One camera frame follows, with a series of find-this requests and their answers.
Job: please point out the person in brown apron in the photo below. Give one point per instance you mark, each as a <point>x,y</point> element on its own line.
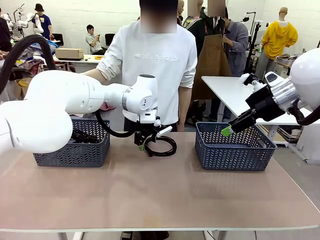
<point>212,62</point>

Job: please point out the mannequin in yellow hoodie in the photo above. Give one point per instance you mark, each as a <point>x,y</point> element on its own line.
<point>277,37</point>

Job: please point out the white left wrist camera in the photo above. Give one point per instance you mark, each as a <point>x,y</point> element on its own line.
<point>165,130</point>

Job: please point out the yellow object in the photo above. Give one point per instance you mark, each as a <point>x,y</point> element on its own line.
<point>23,83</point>

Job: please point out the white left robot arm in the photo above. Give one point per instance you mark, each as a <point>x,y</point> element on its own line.
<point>62,95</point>

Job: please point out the person's right forearm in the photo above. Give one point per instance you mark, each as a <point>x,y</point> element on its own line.
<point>93,75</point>

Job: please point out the cardboard box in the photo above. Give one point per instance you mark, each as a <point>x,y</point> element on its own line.
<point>68,53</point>

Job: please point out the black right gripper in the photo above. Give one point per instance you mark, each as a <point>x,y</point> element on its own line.
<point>266,105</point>

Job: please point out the colourful clothes pile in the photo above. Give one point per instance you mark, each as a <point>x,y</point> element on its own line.
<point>30,57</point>

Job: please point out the red patterned cloth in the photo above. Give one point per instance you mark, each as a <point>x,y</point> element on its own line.
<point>108,106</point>

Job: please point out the person's left forearm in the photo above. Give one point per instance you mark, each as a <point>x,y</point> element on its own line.
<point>185,102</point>

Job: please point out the seated person grey shirt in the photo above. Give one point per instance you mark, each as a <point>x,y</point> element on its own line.
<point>93,40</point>

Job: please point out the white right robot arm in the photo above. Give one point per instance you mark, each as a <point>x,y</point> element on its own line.
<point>305,70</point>

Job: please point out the small white robot arm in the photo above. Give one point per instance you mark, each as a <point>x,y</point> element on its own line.
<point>37,25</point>

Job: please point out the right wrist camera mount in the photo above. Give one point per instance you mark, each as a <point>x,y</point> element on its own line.
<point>252,81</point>

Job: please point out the person in white sweatshirt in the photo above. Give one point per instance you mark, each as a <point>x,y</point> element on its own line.
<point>150,75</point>

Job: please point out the person's left hand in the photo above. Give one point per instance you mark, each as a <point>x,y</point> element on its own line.
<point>181,125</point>

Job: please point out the black chair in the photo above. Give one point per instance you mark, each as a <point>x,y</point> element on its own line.
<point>110,40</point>
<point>58,40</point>

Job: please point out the person in dark clothes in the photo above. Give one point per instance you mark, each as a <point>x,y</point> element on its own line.
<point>3,32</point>

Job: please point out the black tripod stand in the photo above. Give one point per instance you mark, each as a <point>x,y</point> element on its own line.
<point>255,37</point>

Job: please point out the grey-blue plastic mesh basket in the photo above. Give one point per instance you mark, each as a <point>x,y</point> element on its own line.
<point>75,156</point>
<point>230,157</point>

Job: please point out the long white table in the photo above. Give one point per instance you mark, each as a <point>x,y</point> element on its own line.
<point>85,60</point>

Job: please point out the person in grey shirt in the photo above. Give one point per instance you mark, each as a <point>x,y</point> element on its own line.
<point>237,37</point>

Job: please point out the person black hat blue shirt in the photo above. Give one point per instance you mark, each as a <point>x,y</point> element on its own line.
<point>45,23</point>

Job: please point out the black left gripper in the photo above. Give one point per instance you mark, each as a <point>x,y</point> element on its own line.
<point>143,136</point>

